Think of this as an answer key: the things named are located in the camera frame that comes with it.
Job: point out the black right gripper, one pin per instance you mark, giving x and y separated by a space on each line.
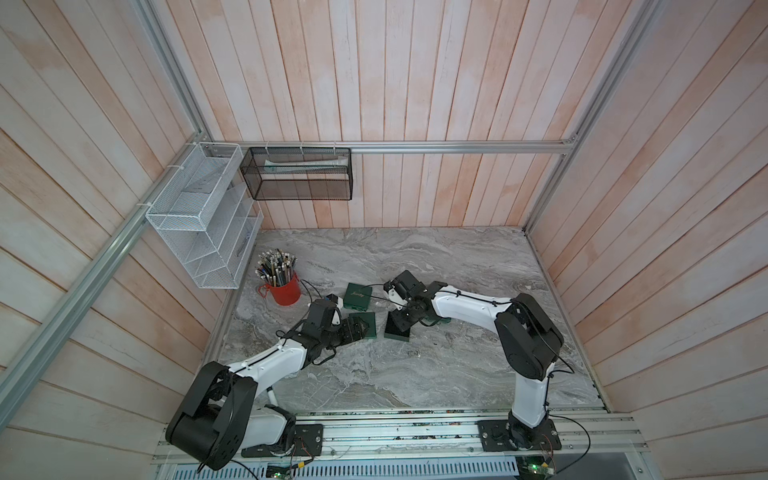
402 325

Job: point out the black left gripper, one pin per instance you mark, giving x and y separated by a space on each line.
349 337

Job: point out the small green box base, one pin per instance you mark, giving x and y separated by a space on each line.
393 332

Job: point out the small green box lid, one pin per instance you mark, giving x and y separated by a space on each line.
369 324

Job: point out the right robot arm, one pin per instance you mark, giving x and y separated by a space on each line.
530 340

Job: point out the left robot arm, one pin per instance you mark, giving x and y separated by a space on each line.
217 418

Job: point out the large green jewelry box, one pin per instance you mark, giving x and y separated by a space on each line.
357 297

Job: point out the red metal pencil cup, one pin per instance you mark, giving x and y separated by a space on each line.
285 295

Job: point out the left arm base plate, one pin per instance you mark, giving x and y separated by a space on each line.
298 440

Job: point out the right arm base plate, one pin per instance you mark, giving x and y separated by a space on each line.
512 435

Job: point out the black wire mesh basket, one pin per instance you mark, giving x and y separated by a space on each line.
298 173

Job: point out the white wire mesh shelf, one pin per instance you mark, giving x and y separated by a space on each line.
207 218

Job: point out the aluminium frame rail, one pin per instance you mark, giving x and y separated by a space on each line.
412 147

